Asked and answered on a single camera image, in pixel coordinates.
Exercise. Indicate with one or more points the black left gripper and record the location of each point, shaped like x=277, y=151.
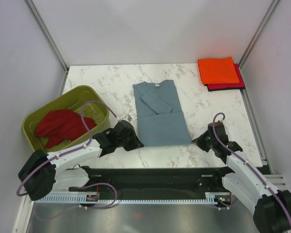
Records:
x=136, y=143

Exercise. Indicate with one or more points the white slotted cable duct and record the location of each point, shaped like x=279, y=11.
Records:
x=88, y=198

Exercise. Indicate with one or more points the red t-shirt in bin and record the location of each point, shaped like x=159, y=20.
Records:
x=62, y=125

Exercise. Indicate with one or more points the folded orange t-shirt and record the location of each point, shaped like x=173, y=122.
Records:
x=217, y=71

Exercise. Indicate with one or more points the right aluminium frame post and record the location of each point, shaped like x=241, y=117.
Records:
x=258, y=32

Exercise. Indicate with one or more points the left aluminium frame post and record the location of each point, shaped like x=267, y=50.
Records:
x=47, y=35

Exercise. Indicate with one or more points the aluminium frame post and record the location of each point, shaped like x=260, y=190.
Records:
x=47, y=35
x=258, y=32

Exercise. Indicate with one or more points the olive green plastic bin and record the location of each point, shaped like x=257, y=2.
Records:
x=72, y=100

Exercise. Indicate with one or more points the aluminium table edge rail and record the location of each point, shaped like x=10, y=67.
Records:
x=256, y=132

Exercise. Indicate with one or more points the folded crimson t-shirt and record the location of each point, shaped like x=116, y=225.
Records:
x=228, y=86

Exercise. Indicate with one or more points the blue-grey t-shirt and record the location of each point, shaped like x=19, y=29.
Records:
x=160, y=119

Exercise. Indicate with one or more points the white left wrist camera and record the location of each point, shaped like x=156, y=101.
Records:
x=128, y=118

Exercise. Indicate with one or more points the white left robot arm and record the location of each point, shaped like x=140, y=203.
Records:
x=42, y=171

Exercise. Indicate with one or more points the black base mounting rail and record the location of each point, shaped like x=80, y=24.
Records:
x=155, y=182

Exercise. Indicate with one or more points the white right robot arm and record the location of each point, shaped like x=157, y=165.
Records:
x=269, y=206

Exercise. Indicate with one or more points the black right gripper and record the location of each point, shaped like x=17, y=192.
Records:
x=199, y=141

